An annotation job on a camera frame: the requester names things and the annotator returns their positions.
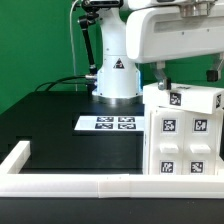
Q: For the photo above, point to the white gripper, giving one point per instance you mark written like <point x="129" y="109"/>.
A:
<point x="161" y="33"/>

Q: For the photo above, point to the white cabinet top block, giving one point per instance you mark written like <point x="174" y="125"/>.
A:
<point x="185" y="97"/>

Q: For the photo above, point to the white cabinet body box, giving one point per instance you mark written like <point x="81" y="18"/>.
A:
<point x="146" y="149"/>

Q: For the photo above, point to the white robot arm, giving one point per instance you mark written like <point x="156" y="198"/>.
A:
<point x="118" y="80"/>

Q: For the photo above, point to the white marker base plate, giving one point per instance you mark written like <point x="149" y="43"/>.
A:
<point x="110" y="123"/>

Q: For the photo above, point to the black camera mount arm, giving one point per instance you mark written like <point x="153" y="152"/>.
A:
<point x="87" y="36"/>

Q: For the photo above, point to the white frame fence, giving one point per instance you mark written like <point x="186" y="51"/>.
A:
<point x="13" y="183"/>

